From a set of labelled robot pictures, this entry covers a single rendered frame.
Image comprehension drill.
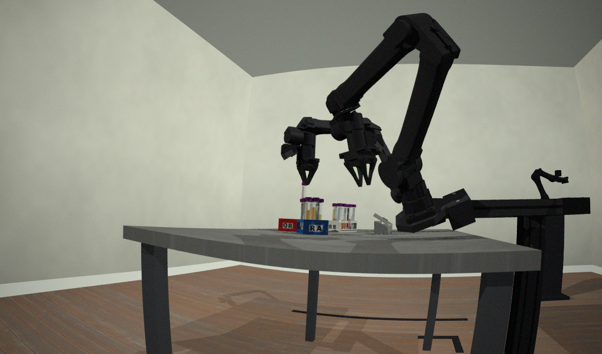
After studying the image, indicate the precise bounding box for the white done button panel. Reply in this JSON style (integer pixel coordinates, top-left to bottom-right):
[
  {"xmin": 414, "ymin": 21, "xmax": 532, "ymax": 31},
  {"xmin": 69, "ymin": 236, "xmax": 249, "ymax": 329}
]
[{"xmin": 374, "ymin": 213, "xmax": 392, "ymax": 235}]

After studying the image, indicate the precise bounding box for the red lego brick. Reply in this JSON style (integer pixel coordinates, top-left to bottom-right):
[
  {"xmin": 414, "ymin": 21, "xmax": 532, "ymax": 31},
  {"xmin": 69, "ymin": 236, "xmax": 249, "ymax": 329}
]
[{"xmin": 278, "ymin": 218, "xmax": 297, "ymax": 232}]

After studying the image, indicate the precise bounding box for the blue tube rack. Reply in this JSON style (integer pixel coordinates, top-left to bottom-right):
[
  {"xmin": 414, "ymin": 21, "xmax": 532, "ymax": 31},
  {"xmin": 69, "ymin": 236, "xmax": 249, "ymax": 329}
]
[{"xmin": 297, "ymin": 219, "xmax": 329, "ymax": 235}]

